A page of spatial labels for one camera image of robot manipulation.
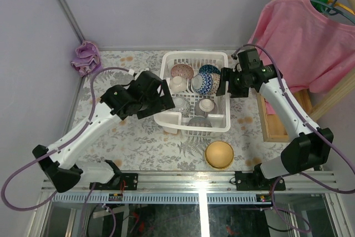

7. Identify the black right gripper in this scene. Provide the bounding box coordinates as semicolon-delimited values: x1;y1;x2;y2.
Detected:
215;67;249;99

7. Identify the brown checker pattern bowl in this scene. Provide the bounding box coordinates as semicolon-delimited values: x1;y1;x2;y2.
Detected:
209;73;220;95

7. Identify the blue triangle pattern bowl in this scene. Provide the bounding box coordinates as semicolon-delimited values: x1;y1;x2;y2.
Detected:
199;64;221;75

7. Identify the white plastic dish rack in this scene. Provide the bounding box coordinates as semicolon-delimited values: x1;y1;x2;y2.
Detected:
154;51;231;137

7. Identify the red eye pattern bowl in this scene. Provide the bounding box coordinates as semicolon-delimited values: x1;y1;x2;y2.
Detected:
171;64;194;79

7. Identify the purple striped bowl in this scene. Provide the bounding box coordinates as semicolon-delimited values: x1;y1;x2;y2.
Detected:
194;98;218;118

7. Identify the yellow rimmed bottom bowl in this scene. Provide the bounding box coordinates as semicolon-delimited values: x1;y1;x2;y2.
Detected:
205;141;234;169

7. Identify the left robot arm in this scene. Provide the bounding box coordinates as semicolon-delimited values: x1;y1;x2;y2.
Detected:
33;70;175;193

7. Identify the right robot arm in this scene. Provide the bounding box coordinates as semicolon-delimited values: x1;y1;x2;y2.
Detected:
216;48;333;190

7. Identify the floral table mat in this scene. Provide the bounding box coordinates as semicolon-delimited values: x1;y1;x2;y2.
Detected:
73;51;290;172

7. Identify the purple folded cloth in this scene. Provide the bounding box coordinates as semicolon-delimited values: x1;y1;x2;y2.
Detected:
70;41;102;77

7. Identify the pink t-shirt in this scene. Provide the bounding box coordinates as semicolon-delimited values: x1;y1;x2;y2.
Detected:
248;0;355;115

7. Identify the green clothes hanger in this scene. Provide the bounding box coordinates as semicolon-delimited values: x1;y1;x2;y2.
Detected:
310;0;354;16

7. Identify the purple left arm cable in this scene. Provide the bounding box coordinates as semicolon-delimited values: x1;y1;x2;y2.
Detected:
1;67;136;210

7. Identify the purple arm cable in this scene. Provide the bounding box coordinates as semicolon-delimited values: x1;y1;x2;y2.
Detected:
231;43;355;234
1;67;136;210

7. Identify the aluminium mounting rail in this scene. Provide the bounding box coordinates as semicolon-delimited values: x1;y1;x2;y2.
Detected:
41;171;338;194

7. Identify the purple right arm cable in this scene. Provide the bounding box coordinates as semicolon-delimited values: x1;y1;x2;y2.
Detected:
231;43;355;234

